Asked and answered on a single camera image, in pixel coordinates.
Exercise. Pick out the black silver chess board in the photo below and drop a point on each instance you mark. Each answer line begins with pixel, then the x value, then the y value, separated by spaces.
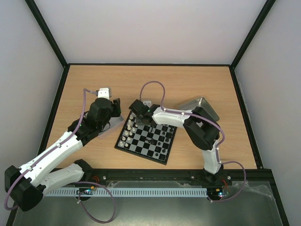
pixel 164 136

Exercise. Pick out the silver tin lid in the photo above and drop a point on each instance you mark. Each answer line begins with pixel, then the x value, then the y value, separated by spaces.
pixel 114 124

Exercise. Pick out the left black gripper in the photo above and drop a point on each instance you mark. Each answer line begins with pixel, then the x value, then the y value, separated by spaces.
pixel 116 107

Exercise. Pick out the light blue cable duct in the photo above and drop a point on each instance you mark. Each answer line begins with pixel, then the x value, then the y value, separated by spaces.
pixel 129 192

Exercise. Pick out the gold tin box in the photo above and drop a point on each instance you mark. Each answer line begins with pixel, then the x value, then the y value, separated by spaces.
pixel 200 102

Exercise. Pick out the black aluminium frame rail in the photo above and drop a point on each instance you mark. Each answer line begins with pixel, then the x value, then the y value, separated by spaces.
pixel 194 177

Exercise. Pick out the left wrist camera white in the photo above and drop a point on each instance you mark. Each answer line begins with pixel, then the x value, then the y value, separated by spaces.
pixel 104 93

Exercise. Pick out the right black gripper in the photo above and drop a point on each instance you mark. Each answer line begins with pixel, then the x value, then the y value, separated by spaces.
pixel 136 107

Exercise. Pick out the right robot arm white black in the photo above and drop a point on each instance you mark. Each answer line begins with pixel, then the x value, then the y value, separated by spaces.
pixel 203 131

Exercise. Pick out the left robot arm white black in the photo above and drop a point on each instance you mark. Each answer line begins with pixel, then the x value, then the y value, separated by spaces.
pixel 27 184

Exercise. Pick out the white chess piece row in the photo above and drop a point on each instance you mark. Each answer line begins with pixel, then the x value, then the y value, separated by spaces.
pixel 129 139

